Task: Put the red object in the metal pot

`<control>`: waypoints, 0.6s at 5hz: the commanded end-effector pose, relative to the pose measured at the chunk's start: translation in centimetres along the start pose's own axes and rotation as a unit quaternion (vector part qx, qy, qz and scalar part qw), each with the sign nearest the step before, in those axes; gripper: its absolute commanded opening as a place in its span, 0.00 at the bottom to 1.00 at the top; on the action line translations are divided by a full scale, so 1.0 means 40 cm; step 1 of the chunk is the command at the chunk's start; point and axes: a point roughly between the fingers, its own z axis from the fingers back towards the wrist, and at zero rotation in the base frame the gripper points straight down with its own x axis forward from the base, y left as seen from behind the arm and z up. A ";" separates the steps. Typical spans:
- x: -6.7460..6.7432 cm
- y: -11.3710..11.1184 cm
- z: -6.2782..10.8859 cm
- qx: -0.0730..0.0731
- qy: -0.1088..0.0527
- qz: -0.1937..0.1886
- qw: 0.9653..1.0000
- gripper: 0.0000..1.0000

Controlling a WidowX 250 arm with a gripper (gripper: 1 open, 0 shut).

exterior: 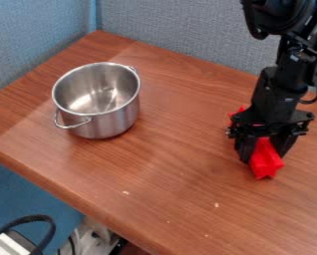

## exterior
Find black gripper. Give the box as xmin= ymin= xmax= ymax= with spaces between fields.
xmin=227 ymin=67 xmax=314 ymax=163

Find red plastic block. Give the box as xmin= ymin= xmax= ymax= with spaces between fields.
xmin=226 ymin=105 xmax=286 ymax=180

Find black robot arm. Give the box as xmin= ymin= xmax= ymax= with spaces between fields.
xmin=227 ymin=0 xmax=317 ymax=162

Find stainless steel pot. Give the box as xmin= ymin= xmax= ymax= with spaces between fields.
xmin=52 ymin=62 xmax=141 ymax=139

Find white device under table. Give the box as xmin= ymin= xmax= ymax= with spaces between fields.
xmin=0 ymin=218 xmax=48 ymax=255

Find white cables under table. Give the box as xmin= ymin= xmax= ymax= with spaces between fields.
xmin=57 ymin=217 xmax=123 ymax=255

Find black cable loop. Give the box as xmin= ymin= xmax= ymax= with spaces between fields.
xmin=0 ymin=214 xmax=57 ymax=255

